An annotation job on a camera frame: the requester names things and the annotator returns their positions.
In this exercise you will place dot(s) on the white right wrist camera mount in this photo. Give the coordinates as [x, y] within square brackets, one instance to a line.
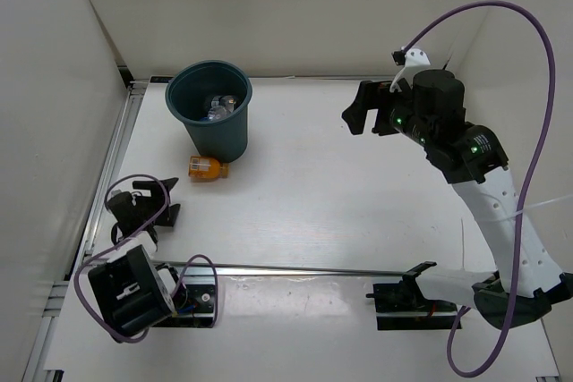
[412, 61]

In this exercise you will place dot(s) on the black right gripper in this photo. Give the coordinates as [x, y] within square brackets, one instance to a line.
[374, 97]

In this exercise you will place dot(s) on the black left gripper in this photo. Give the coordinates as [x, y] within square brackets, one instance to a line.
[159, 190]

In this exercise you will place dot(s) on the aluminium table edge rail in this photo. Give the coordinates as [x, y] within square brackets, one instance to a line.
[253, 270]

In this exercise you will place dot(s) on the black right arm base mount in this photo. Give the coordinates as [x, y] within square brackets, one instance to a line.
[397, 309]

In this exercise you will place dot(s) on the red cap clear bottle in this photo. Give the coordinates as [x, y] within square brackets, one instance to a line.
[228, 101]

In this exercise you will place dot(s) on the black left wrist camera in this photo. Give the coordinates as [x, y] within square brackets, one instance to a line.
[120, 202]

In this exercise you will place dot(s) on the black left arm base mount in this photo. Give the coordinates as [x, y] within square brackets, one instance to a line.
[196, 305]

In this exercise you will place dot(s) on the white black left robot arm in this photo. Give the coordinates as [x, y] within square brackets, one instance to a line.
[130, 291]

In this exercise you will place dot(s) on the clear Pepsi bottle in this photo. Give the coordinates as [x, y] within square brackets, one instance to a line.
[216, 114]

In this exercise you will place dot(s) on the dark teal plastic bin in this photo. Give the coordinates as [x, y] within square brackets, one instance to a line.
[186, 95]

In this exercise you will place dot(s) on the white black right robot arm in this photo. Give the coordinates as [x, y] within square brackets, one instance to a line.
[430, 111]

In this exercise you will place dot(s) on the orange juice bottle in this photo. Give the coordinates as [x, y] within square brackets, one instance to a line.
[207, 169]

